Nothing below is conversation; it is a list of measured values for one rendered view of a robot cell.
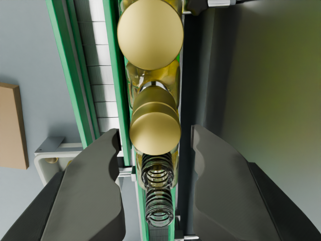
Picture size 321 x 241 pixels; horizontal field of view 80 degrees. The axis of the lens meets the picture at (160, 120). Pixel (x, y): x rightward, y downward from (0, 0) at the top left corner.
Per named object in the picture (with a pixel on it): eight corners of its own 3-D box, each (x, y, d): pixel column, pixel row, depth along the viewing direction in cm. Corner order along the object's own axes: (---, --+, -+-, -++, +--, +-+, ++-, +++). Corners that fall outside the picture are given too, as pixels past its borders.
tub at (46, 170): (124, 176, 68) (121, 196, 61) (60, 179, 68) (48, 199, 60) (118, 135, 60) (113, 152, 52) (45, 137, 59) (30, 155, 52)
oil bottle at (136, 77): (167, 69, 39) (182, 121, 20) (139, 70, 38) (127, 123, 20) (167, 39, 36) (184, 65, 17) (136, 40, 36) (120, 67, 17)
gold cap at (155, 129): (175, 124, 17) (182, 156, 13) (135, 125, 17) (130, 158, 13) (176, 85, 15) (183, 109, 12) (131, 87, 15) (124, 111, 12)
